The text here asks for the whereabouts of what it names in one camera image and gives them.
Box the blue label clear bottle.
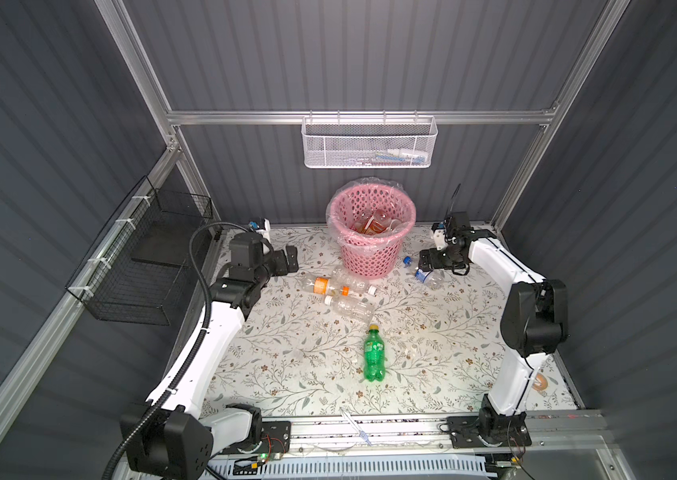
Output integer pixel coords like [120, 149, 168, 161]
[403, 256, 445, 290]

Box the red label clear bottle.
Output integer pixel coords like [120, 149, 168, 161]
[352, 209, 394, 236]

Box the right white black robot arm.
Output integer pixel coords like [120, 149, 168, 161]
[415, 212, 568, 447]

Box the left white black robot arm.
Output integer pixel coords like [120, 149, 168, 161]
[102, 220, 298, 479]

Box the pink perforated plastic bin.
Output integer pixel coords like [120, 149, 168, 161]
[326, 177, 416, 280]

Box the clear plastic bin liner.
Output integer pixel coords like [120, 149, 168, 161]
[326, 177, 416, 254]

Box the orange label clear bottle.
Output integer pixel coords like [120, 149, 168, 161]
[300, 274, 350, 296]

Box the clear ribbed bottle white cap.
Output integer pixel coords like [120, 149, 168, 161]
[330, 266, 377, 296]

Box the clear crushed bottle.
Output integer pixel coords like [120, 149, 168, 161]
[322, 295, 374, 324]

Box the white tube in basket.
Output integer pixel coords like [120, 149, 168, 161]
[386, 148, 429, 164]

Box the green soda bottle yellow cap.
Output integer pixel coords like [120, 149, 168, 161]
[363, 324, 385, 382]

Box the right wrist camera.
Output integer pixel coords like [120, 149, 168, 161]
[431, 222, 447, 251]

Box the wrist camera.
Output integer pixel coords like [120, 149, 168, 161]
[248, 217, 272, 241]
[431, 222, 447, 251]

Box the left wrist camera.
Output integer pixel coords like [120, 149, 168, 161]
[248, 217, 272, 241]

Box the black wire mesh basket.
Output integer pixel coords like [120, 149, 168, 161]
[66, 178, 214, 326]

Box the white wire mesh basket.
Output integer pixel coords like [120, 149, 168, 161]
[300, 115, 438, 169]

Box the clear syringe on rail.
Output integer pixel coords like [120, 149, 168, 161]
[340, 409, 372, 446]

